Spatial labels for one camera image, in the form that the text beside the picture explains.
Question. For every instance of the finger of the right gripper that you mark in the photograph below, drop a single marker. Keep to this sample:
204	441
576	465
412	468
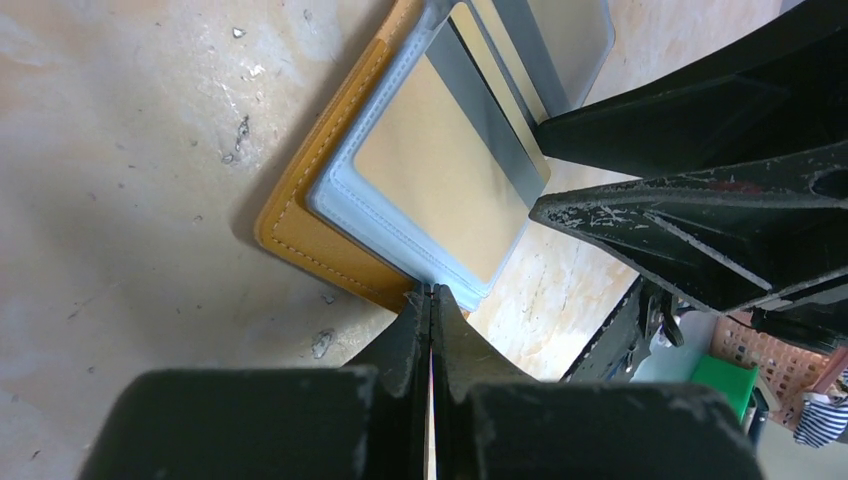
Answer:
778	91
770	234

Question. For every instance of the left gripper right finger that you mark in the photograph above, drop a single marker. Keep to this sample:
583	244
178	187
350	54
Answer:
493	421

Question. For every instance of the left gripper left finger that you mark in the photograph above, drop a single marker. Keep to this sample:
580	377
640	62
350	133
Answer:
363	420

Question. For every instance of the orange leather card holder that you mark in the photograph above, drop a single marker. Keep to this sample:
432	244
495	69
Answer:
423	167

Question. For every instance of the orange perforated basket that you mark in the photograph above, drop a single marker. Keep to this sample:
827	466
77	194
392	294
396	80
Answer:
788	370

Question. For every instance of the green box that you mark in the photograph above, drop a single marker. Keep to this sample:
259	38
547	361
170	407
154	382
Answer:
734	382

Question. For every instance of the striped cloth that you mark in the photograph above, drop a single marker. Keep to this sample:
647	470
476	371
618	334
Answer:
823	417

